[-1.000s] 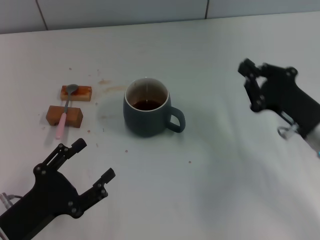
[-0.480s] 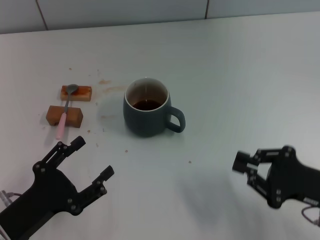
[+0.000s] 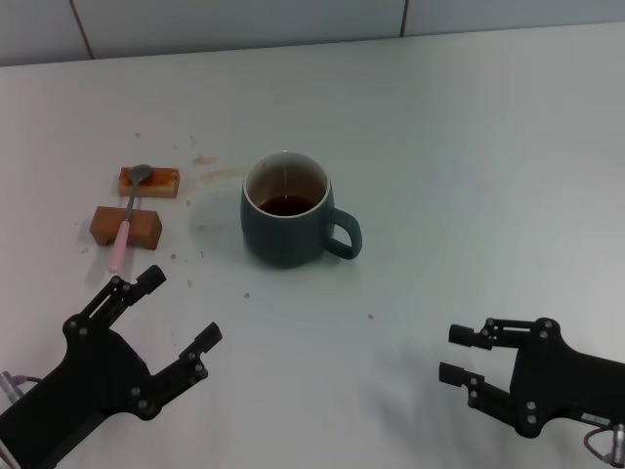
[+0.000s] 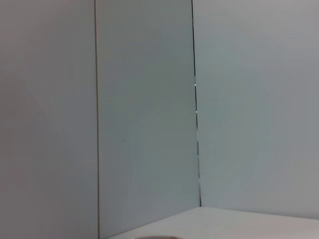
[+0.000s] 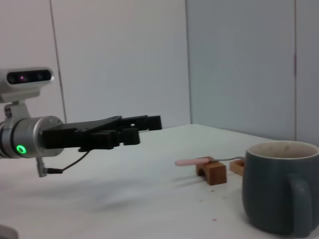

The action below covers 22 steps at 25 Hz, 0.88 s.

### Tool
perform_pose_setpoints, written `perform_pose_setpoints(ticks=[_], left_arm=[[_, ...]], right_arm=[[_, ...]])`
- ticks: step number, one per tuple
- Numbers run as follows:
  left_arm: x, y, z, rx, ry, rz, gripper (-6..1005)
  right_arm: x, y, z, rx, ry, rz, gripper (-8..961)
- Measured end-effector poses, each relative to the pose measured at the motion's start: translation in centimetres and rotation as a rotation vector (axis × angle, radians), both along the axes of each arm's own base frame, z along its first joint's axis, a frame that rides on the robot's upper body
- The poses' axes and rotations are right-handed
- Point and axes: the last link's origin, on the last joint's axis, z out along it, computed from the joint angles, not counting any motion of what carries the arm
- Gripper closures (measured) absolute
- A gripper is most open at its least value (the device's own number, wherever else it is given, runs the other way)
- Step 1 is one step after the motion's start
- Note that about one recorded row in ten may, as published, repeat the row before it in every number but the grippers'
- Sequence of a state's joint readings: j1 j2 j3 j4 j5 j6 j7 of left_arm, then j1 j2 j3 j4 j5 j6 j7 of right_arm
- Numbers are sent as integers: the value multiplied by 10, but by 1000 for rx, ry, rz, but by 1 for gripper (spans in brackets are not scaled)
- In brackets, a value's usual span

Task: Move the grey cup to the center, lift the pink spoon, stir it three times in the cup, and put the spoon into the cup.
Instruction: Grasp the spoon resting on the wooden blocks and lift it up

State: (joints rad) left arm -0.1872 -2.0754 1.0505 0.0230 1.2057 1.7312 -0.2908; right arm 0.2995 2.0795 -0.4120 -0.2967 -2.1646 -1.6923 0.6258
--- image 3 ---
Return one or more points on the brown notched wooden block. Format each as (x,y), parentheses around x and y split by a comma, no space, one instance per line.
(145,227)

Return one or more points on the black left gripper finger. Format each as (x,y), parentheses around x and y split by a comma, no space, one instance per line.
(124,293)
(183,373)

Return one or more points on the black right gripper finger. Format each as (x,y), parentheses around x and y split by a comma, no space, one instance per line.
(488,393)
(488,336)

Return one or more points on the light stained wooden block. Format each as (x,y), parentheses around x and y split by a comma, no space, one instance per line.
(161,186)

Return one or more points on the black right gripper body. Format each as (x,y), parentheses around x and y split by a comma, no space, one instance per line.
(571,386)

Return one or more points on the grey ceramic cup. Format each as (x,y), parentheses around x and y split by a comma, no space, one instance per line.
(283,239)

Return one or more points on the dark brown coffee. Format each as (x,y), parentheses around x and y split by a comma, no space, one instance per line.
(288,205)

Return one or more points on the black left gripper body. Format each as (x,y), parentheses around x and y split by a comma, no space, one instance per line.
(93,381)

